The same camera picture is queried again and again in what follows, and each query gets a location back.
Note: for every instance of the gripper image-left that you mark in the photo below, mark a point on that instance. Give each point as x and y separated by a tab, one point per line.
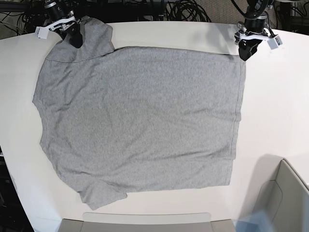
73	34

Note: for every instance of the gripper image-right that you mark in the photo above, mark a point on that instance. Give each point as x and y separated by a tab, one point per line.
249	41

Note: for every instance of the grey T-shirt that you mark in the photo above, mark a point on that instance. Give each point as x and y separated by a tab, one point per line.
117	121

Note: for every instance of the beige bin at right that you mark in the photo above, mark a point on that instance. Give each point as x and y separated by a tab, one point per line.
283	203

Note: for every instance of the beige bin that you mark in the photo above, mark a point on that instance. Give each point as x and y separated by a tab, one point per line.
283	203
99	222

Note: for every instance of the beige bin at bottom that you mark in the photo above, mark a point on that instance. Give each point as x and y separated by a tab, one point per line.
99	222

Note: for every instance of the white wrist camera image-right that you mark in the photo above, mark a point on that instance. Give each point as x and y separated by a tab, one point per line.
274	42

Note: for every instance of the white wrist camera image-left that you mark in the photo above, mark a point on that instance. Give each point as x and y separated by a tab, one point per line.
41	32

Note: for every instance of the black cable bundle background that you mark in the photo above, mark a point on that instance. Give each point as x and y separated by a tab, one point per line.
19	17

